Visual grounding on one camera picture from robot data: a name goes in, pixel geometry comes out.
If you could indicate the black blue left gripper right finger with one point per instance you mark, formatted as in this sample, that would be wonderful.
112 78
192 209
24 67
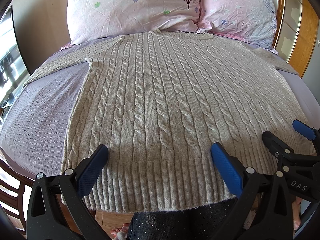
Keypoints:
262 209

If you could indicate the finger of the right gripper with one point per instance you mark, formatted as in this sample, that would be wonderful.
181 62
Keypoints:
279 149
309 133

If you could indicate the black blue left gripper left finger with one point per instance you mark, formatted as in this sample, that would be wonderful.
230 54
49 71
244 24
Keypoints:
56 208

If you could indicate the beige cable knit sweater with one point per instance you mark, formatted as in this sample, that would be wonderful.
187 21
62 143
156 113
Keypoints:
159 100

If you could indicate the dark sparkly trousers leg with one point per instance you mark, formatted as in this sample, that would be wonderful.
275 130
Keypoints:
196 223

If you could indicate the lavender textured bed sheet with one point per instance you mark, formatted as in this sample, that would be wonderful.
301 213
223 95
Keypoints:
34 130

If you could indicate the wooden headboard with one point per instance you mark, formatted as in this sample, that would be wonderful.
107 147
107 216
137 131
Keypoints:
297 26

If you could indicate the pink floral right pillow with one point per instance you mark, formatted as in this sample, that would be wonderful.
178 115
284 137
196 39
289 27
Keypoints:
250 21

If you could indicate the pink floral pillow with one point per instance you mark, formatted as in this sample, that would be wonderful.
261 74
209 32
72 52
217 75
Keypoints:
92 19
250 21

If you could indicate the pink floral left pillow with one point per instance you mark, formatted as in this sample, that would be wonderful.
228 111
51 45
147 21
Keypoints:
92 19

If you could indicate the wooden bed frame rail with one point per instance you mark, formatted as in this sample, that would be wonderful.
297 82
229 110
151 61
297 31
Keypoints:
13 187

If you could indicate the window with frame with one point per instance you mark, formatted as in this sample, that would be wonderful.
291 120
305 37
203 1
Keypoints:
14 72

